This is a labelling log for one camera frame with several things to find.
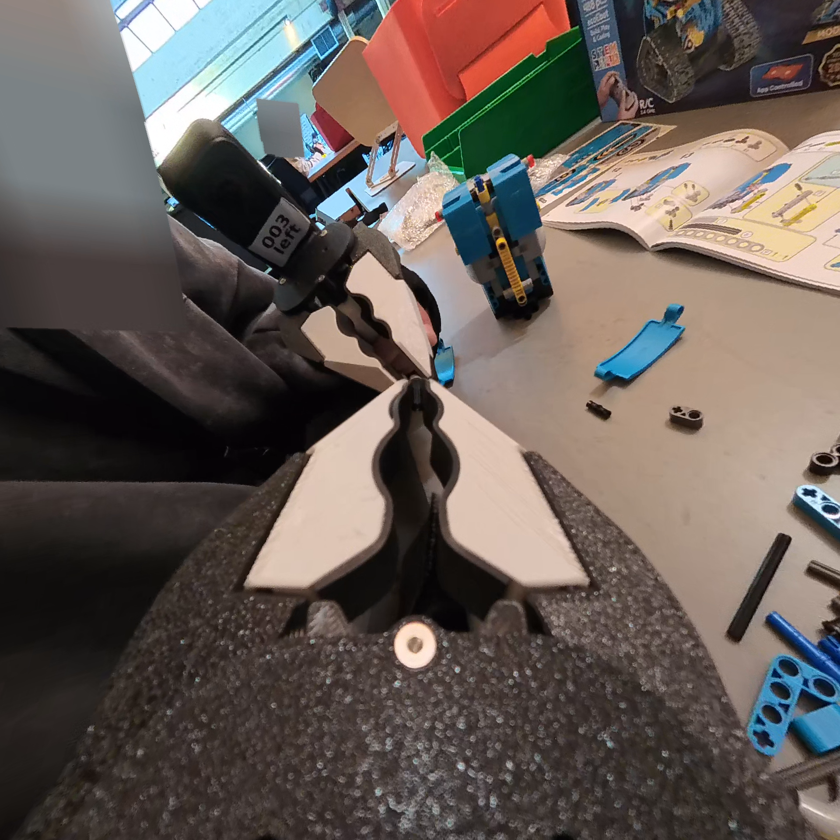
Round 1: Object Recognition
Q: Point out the person's left forearm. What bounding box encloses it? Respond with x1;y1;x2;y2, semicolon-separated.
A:
167;220;342;395

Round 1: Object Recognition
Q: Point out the blue holed beam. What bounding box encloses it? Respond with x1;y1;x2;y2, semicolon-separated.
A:
792;484;840;539

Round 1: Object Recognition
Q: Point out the blue yellow toy brick model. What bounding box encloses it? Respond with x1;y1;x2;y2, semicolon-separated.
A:
441;154;554;320

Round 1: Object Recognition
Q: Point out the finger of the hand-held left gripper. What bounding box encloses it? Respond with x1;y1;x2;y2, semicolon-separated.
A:
298;307;404;395
344;252;437;380

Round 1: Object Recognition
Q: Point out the dark blue toy kit box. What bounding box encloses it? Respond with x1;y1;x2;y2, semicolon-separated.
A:
567;0;840;123

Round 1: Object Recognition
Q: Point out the orange plastic bin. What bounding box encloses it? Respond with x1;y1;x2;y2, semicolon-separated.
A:
362;0;572;158

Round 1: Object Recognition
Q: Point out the long black axle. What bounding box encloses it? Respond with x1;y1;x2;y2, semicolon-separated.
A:
726;533;793;643

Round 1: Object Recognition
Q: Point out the blue axle rod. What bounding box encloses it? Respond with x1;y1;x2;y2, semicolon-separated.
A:
766;612;840;683

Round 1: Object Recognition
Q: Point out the printed paper sheet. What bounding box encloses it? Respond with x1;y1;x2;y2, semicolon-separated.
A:
535;121;677;198

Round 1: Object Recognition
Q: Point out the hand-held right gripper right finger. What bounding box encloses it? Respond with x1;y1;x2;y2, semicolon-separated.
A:
419;382;590;616

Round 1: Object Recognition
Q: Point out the blue holed liftarm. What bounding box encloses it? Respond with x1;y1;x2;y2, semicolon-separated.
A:
747;655;840;756

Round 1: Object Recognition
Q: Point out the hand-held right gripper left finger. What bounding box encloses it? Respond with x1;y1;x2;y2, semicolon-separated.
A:
243;382;417;620

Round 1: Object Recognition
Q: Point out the white instruction booklet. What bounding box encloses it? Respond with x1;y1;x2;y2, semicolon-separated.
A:
541;129;840;293

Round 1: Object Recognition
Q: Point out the green plastic bin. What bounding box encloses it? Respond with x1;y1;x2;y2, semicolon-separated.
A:
422;26;601;181

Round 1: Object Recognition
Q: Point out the grey desk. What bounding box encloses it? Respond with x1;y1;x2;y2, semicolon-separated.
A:
308;108;840;815

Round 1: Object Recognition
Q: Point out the small blue slope piece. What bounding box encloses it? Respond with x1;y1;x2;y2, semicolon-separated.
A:
791;705;840;756

